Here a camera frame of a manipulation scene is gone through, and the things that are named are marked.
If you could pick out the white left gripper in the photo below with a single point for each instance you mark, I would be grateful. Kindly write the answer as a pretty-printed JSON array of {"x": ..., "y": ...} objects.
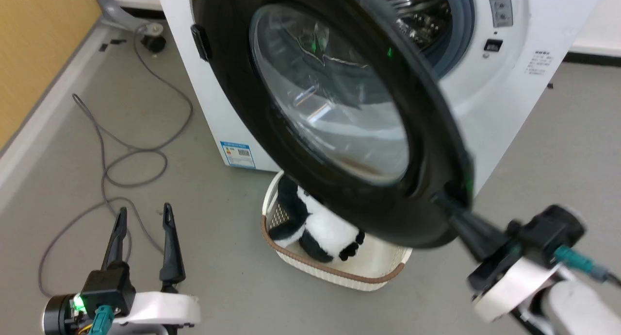
[{"x": 165, "y": 308}]

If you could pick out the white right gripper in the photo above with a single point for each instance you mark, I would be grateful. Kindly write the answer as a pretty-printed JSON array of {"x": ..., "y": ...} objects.
[{"x": 516, "y": 289}]

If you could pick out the black round washing machine door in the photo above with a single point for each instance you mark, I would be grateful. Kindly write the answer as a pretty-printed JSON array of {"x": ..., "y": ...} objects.
[{"x": 233, "y": 82}]

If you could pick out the white washing machine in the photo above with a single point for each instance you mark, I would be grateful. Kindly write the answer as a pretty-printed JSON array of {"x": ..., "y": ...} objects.
[{"x": 524, "y": 107}]

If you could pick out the grey rubber door gasket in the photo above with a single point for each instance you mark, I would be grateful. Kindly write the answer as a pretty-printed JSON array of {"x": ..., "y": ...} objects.
[{"x": 463, "y": 29}]

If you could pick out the steel washing machine drum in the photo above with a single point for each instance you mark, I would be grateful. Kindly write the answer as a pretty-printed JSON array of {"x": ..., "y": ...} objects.
[{"x": 417, "y": 14}]

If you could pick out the white laundry basket brown rim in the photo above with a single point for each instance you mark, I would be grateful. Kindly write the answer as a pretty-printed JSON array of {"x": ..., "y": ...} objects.
[{"x": 373, "y": 264}]

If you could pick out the blue energy label sticker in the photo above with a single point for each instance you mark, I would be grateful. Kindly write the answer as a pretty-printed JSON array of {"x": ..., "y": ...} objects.
[{"x": 237, "y": 154}]

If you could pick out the black white panda plush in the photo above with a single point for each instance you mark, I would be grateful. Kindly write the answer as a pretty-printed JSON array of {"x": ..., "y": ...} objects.
[{"x": 325, "y": 228}]

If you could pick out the black white floor fitting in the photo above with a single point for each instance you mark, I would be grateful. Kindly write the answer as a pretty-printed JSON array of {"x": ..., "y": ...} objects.
[{"x": 153, "y": 38}]

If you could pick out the grey control panel sticker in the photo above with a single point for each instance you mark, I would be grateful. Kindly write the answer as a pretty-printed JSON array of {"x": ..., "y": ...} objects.
[{"x": 500, "y": 5}]

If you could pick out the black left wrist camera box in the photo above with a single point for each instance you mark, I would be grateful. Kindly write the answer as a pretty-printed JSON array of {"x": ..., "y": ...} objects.
[{"x": 109, "y": 284}]

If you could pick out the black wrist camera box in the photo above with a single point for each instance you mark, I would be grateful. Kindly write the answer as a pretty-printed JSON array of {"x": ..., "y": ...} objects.
[
  {"x": 109, "y": 284},
  {"x": 550, "y": 233}
]

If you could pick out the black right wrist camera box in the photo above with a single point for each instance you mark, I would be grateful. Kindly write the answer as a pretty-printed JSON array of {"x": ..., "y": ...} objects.
[{"x": 550, "y": 233}]

